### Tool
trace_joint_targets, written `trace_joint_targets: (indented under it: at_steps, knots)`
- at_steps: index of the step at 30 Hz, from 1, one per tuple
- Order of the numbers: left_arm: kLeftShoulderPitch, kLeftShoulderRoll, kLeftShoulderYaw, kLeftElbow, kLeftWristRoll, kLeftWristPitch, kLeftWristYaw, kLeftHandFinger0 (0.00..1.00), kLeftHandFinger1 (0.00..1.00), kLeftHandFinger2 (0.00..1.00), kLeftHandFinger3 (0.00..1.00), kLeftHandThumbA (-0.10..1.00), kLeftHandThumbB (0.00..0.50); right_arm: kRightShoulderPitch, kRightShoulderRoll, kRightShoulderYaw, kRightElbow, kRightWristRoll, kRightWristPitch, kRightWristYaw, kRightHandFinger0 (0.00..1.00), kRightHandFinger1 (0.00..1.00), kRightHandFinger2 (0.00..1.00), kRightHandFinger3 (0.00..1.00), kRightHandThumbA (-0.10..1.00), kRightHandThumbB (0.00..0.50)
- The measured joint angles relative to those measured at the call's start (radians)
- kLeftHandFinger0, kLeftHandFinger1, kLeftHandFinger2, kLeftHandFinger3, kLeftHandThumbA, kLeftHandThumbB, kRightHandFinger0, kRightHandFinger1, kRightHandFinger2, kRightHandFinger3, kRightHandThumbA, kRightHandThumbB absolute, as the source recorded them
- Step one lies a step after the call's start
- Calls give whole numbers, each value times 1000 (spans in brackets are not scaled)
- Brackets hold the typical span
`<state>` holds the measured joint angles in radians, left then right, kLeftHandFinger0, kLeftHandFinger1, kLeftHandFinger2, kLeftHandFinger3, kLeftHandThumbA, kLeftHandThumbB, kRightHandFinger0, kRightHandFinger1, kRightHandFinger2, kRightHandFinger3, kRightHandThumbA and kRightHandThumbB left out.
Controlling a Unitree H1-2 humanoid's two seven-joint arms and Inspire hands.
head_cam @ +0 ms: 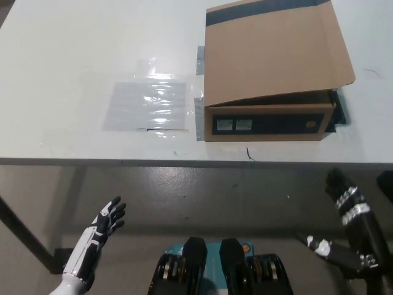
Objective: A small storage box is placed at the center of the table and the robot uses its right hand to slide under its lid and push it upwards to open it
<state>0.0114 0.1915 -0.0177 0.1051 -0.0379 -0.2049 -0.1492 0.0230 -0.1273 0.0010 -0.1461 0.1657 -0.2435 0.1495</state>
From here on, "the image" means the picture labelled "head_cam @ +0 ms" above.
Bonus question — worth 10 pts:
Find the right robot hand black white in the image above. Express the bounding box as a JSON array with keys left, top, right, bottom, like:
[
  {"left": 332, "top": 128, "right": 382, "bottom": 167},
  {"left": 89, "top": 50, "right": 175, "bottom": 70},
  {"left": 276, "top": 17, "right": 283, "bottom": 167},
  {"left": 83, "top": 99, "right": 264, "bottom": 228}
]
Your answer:
[{"left": 325, "top": 168, "right": 372, "bottom": 227}]

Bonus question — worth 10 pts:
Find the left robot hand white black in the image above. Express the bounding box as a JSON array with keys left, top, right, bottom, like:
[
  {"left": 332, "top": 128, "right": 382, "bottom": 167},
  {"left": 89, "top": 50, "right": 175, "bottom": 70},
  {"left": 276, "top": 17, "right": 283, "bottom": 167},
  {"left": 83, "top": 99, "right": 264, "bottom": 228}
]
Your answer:
[{"left": 63, "top": 196, "right": 127, "bottom": 280}]

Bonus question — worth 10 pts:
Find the brown cardboard storage box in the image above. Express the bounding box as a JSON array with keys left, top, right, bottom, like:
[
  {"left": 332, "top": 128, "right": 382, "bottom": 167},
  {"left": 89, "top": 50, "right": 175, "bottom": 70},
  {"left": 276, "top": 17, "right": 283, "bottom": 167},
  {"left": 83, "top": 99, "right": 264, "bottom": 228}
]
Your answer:
[{"left": 204, "top": 0, "right": 357, "bottom": 143}]

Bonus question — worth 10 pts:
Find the black table foot plate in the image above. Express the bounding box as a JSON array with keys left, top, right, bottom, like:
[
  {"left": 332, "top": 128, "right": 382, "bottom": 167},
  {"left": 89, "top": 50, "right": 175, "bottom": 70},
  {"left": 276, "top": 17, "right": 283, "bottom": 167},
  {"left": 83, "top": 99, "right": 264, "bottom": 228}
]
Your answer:
[
  {"left": 53, "top": 247, "right": 76, "bottom": 275},
  {"left": 296, "top": 235, "right": 365, "bottom": 275}
]

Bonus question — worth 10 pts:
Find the black table leg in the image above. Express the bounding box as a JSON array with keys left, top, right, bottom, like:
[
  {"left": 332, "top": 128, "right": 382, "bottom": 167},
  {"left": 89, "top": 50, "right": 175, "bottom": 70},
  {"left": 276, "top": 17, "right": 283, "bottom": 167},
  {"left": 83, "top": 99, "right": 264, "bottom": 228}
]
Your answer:
[
  {"left": 0, "top": 196, "right": 61, "bottom": 274},
  {"left": 376, "top": 170, "right": 393, "bottom": 204}
]

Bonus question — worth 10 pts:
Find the white crumpled scrap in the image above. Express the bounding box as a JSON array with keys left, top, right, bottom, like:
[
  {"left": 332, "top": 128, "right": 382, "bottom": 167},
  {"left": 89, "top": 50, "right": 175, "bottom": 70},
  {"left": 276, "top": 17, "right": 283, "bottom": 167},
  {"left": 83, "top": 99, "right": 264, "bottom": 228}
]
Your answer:
[{"left": 306, "top": 235, "right": 332, "bottom": 256}]

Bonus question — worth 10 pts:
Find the clear plastic film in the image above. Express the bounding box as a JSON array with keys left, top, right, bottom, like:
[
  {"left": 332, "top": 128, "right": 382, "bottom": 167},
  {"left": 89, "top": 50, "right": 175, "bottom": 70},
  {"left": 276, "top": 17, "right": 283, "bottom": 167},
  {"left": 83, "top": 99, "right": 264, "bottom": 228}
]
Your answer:
[{"left": 39, "top": 57, "right": 206, "bottom": 149}]

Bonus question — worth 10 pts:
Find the clear plastic bag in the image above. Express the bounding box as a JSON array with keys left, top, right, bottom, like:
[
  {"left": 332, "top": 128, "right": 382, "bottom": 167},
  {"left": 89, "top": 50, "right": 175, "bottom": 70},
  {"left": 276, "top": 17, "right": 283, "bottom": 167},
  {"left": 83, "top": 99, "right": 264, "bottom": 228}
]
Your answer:
[{"left": 103, "top": 80, "right": 189, "bottom": 132}]

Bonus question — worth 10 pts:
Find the long grey tape strip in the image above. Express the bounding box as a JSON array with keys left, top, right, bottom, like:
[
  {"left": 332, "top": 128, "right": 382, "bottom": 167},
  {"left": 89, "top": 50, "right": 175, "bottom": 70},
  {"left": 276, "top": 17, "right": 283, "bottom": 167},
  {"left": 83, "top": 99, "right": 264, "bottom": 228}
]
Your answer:
[{"left": 193, "top": 96, "right": 206, "bottom": 142}]

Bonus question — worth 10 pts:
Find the short grey tape strip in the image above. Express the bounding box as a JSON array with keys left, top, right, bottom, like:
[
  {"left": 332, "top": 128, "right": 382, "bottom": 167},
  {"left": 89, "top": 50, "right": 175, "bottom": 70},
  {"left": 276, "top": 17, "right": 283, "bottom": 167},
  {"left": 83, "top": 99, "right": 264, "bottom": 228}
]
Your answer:
[{"left": 195, "top": 45, "right": 207, "bottom": 75}]

